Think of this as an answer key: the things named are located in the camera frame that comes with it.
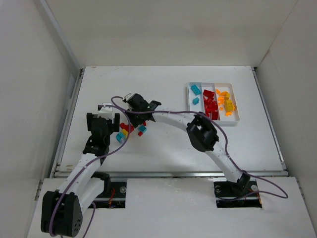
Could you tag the teal yellow lego stack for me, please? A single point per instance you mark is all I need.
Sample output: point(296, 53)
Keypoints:
point(125, 130)

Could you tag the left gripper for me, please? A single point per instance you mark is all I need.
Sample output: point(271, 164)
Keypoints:
point(89, 118)

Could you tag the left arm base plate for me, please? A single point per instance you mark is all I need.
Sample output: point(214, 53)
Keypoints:
point(112, 198)

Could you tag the red sloped lego block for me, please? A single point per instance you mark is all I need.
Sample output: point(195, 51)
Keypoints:
point(209, 94)

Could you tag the yellow butterfly lego block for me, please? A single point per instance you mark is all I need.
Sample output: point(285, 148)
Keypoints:
point(229, 106)

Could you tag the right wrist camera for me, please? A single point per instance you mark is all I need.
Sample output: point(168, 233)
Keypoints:
point(127, 97)

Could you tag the red stepped lego block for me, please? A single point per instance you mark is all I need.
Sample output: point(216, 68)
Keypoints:
point(214, 115)

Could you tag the teal long lego brick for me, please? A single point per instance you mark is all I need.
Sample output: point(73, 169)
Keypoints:
point(195, 89)

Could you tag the small teal lego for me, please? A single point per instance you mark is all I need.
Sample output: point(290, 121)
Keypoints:
point(142, 128)

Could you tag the aluminium rail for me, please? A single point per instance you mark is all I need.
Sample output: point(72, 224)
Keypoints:
point(283, 173)

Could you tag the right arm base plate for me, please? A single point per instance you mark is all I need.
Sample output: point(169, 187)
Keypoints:
point(229, 197)

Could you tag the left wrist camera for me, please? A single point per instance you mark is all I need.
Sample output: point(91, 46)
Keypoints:
point(105, 111)

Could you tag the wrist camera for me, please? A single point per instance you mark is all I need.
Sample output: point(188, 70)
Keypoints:
point(127, 97)
point(105, 111)

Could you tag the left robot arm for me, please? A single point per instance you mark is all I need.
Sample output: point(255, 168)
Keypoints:
point(63, 208)

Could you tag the white divided tray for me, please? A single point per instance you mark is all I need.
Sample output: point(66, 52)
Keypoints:
point(208, 104)

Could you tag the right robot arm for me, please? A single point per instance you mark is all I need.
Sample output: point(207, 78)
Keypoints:
point(202, 135)

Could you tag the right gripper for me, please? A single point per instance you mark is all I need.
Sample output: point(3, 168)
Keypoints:
point(136, 119)

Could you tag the orange lego in tray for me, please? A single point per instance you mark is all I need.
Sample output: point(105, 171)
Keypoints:
point(222, 96)

